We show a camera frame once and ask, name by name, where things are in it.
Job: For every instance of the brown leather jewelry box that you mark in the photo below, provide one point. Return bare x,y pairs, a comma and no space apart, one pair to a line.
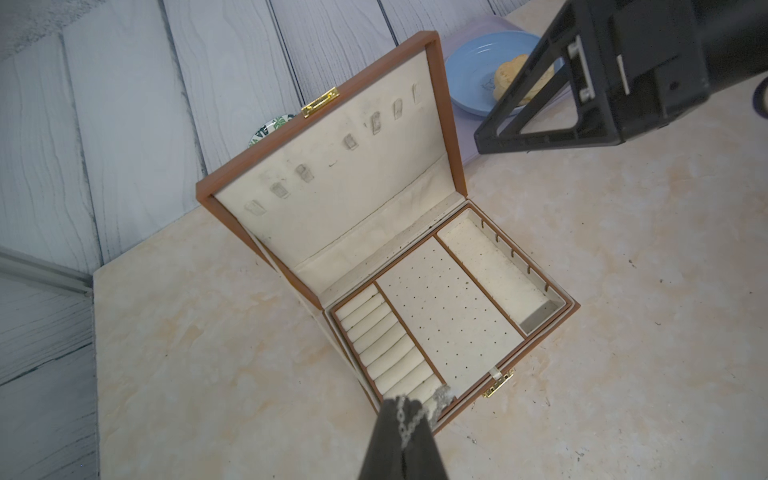
360,203

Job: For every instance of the green leaf pattern bowl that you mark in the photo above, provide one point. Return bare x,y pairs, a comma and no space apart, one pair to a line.
269,127

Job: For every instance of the blue plate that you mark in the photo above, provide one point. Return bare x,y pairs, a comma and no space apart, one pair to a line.
471,69

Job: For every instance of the left aluminium frame post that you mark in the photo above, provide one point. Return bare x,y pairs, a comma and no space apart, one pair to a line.
45,275

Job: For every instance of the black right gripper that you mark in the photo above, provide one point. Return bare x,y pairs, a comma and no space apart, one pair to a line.
632,67

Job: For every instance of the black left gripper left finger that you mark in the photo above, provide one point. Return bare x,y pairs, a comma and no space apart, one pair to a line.
384,455

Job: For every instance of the lilac plastic tray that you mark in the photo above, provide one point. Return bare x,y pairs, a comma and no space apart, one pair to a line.
467,123

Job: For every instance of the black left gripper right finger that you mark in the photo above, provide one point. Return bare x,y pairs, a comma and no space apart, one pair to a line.
421,457

